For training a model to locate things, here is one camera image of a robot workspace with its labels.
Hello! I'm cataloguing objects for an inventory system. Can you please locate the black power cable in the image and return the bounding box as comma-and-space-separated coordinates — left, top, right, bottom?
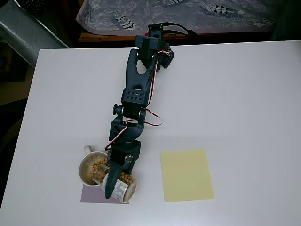
147, 21, 198, 38

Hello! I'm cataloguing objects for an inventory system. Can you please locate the red and white servo cable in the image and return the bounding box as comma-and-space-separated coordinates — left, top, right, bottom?
103, 46, 164, 152

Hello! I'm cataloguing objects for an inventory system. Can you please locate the yellow paper sheet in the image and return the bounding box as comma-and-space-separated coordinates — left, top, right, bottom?
160, 148, 215, 203

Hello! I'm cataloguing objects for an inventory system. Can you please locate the purple paper sheet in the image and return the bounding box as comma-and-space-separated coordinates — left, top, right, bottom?
80, 183, 130, 205

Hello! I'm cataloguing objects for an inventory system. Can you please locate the floral patterned bedsheet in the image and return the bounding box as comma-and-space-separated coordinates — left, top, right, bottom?
75, 0, 277, 36

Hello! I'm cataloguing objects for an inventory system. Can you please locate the clear jar with orange label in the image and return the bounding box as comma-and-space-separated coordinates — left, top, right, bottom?
91, 164, 138, 204

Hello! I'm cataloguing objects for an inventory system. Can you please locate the white ceramic mug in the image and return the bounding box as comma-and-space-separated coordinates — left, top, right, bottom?
78, 145, 111, 188

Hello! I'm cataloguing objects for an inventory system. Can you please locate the brown wooden bed frame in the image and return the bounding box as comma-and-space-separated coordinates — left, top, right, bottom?
78, 29, 275, 43

